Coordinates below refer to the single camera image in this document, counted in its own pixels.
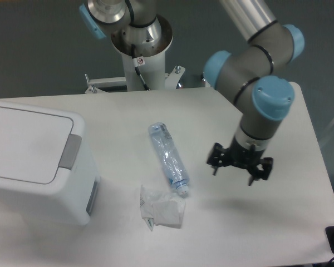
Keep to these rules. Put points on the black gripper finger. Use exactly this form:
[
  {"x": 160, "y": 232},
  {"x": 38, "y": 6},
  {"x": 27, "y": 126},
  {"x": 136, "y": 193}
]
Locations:
[
  {"x": 218, "y": 157},
  {"x": 261, "y": 170}
]

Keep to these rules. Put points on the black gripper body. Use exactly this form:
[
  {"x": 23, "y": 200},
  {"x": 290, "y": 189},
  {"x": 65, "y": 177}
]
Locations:
[{"x": 242, "y": 158}]

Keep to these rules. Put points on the grey trash can push button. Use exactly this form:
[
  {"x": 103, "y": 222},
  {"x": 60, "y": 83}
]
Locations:
[{"x": 70, "y": 152}]

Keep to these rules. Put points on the white plastic trash can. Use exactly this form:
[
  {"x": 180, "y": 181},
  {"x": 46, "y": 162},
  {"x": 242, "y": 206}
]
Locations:
[{"x": 69, "y": 197}]

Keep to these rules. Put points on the white trash can lid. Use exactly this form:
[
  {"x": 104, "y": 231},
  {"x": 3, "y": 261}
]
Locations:
[{"x": 31, "y": 144}]

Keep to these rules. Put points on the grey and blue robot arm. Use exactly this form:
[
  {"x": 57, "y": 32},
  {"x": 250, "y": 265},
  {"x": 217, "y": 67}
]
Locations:
[{"x": 246, "y": 80}]

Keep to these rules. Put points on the crushed clear plastic bottle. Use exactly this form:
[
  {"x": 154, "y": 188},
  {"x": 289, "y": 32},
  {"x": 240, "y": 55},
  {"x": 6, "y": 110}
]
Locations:
[{"x": 169, "y": 158}]

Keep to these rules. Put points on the crumpled white plastic wrapper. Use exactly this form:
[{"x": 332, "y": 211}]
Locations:
[{"x": 161, "y": 208}]

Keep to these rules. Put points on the white metal base frame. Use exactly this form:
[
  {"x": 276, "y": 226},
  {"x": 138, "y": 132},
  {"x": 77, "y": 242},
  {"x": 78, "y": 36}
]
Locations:
[{"x": 178, "y": 78}]

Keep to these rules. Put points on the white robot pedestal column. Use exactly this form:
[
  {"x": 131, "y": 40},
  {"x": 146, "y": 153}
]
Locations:
[{"x": 143, "y": 52}]

